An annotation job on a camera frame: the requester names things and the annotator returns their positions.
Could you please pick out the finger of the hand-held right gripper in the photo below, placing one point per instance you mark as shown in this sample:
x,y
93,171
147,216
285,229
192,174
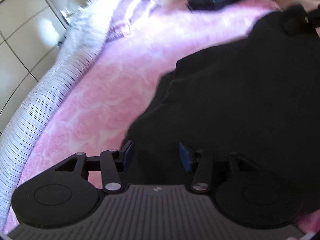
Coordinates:
x,y
296,20

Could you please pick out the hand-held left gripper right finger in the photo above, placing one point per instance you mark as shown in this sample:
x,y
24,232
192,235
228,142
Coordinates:
x,y
185,156

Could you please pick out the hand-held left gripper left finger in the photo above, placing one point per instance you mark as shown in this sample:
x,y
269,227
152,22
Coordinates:
x,y
128,156

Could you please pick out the dark teal sweater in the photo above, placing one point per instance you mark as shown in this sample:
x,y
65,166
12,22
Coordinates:
x,y
225,92

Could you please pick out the pink floral blanket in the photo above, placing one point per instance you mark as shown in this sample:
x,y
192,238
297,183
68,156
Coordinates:
x,y
100,105

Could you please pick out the white ribbed duvet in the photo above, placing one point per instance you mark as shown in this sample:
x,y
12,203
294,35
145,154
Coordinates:
x,y
37,100

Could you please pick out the cream wardrobe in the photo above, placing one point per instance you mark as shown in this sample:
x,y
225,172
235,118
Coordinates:
x,y
20,30

